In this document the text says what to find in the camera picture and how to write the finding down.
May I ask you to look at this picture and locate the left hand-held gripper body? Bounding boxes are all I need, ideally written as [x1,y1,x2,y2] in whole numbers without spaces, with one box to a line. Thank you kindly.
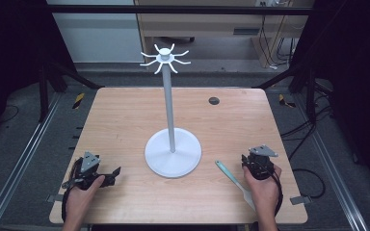
[61,151,110,191]

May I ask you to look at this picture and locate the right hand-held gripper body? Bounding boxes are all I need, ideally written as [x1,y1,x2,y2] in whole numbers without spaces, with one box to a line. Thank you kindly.
[243,144,279,181]

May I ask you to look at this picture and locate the person's right hand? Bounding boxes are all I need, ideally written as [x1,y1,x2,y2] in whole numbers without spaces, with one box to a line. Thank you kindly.
[242,165,283,222]

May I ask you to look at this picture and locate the person's left hand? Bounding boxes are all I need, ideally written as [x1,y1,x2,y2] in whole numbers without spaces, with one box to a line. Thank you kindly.
[64,174,106,226]

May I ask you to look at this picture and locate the yellow black floor tape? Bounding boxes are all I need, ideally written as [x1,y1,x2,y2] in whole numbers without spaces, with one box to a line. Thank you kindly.
[71,92,87,110]
[277,93,297,109]

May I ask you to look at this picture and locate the white hook stand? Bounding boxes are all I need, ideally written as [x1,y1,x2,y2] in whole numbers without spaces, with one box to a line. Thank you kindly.
[140,42,203,179]

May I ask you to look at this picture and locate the white cabinet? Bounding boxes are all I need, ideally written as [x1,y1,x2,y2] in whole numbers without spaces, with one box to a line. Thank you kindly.
[45,0,146,64]

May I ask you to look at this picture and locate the wooden desk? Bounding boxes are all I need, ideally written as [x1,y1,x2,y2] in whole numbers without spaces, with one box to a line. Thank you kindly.
[134,0,316,69]

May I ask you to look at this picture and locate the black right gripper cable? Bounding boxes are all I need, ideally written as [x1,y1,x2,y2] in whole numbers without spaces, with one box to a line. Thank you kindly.
[263,162,284,217]

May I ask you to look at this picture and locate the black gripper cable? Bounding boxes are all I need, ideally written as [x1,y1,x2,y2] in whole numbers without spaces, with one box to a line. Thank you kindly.
[263,162,284,217]
[61,157,84,223]

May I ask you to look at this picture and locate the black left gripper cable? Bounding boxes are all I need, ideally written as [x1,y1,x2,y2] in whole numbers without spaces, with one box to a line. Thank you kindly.
[61,157,84,223]

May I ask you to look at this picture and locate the grey metal table bracket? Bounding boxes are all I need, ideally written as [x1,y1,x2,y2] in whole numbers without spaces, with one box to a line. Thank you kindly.
[289,195,313,206]
[45,193,65,204]

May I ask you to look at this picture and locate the black floor cable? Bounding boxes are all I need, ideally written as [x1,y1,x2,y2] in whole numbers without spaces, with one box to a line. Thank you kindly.
[280,105,328,200]

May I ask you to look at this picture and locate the aluminium floor rail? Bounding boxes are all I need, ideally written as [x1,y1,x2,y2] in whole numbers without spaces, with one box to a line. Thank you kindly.
[0,91,63,231]
[293,94,370,231]

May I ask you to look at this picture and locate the black metal frame stand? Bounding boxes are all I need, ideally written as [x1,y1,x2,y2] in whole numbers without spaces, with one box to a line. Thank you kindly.
[253,4,335,126]
[38,4,105,123]

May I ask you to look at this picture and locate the black cables under desk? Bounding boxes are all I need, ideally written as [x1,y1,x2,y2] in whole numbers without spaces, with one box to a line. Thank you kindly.
[257,13,298,71]

